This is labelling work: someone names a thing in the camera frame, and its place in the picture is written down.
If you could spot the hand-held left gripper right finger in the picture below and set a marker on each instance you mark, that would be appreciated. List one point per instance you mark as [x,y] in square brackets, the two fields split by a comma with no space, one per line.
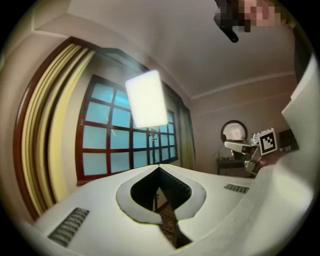
[220,195]

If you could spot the yellow-green curtain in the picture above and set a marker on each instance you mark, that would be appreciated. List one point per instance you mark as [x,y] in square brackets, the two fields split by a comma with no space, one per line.
[187,140]
[62,125]

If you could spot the bright studio light panel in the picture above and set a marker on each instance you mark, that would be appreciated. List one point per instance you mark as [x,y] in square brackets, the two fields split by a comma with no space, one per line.
[146,100]

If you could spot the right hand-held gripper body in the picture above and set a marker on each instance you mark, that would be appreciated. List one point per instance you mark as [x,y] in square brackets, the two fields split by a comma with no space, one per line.
[268,142]

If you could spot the black head-worn camera mount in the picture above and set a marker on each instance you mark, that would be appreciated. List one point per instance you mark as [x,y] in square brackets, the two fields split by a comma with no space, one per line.
[228,30]

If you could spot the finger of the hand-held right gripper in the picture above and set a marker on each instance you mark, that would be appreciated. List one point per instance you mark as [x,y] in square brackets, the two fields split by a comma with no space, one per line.
[237,145]

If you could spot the person's head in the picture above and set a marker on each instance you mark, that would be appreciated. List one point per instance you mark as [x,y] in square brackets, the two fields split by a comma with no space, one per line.
[265,12]

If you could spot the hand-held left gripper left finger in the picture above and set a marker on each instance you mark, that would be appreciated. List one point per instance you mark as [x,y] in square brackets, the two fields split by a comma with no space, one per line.
[100,200]

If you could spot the black light stand tripod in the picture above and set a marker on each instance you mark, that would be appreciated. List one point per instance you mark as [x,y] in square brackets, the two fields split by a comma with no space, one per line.
[152,140]

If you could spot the person's right forearm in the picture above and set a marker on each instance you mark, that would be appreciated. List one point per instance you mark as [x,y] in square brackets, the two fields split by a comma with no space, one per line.
[270,160]

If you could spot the dark wooden cabinet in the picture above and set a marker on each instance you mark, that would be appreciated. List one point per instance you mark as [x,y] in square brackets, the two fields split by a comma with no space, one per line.
[227,166]

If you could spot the round wall mirror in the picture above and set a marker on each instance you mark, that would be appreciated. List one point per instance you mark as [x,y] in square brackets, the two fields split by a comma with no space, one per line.
[232,130]

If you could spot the wooden-framed grid window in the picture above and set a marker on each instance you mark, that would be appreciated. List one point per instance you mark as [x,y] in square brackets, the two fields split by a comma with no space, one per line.
[100,140]

